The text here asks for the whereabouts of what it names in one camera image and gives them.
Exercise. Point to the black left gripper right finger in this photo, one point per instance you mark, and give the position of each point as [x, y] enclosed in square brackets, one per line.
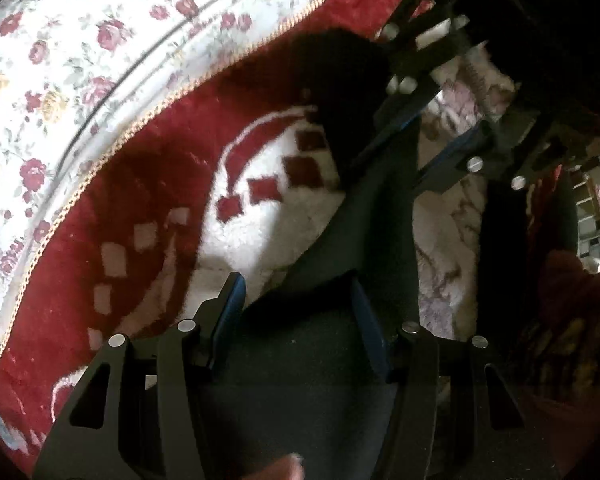
[396, 364]

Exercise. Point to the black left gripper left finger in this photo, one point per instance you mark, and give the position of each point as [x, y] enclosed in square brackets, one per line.
[139, 409]

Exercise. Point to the black pants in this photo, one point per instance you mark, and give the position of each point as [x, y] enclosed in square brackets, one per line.
[282, 387]

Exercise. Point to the red white floral blanket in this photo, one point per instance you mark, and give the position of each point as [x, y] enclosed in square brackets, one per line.
[236, 175]

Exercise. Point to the floral rose bed sheet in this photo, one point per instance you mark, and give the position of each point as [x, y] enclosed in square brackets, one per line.
[75, 73]

